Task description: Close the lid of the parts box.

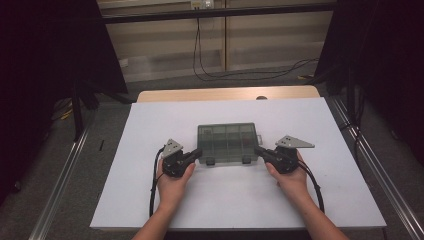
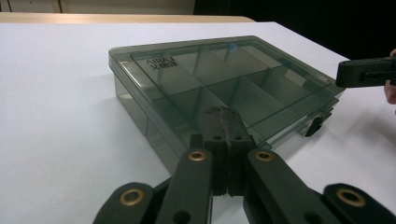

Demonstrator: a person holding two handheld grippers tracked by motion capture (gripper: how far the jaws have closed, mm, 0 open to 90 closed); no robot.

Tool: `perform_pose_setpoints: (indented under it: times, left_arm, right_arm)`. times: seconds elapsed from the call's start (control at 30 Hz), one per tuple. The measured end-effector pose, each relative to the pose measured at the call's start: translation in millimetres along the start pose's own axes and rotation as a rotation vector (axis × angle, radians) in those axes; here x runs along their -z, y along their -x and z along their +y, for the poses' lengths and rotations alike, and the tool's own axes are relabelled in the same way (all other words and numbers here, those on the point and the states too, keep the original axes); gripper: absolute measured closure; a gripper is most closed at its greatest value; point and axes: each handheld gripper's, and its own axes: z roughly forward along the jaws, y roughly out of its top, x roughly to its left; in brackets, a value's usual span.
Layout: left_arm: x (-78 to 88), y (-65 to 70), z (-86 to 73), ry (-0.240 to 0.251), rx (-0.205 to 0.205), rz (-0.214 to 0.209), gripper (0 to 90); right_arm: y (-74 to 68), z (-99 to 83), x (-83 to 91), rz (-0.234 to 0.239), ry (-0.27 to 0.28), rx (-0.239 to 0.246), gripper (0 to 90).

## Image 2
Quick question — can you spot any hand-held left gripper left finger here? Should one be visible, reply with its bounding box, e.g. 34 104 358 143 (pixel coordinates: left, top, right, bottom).
190 106 231 197

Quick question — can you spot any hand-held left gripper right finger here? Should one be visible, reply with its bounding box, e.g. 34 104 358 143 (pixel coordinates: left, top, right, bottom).
224 107 258 198

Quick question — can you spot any smoky transparent compartment storage box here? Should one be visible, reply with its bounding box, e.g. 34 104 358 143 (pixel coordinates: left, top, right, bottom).
107 35 346 175

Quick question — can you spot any black curtain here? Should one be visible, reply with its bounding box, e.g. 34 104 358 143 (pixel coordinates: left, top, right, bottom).
192 0 396 61

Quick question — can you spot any light wooden table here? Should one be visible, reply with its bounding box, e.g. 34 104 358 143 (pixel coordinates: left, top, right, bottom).
0 12 256 24

